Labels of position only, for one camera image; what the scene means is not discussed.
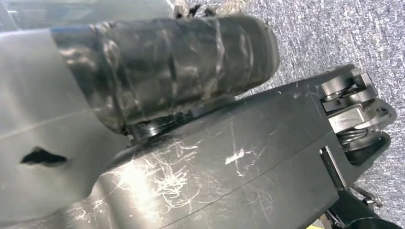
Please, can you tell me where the black robot left leg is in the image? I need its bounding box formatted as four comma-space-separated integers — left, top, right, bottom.
0, 63, 403, 229

